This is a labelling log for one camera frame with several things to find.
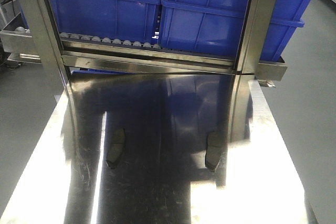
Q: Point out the grey brake pad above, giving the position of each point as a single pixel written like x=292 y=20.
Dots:
x=116 y=148
x=214 y=150

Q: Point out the right blue plastic bin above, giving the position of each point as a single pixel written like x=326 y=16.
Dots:
x=214 y=27

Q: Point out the blue plastic bin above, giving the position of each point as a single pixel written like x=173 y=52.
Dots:
x=134 y=20
x=214 y=27

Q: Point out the roller track strip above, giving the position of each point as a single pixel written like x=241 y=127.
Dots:
x=109 y=41

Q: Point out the left blue plastic bin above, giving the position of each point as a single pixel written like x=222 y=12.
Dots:
x=134 y=20

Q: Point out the stainless steel rack frame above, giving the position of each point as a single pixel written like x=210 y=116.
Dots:
x=57 y=55

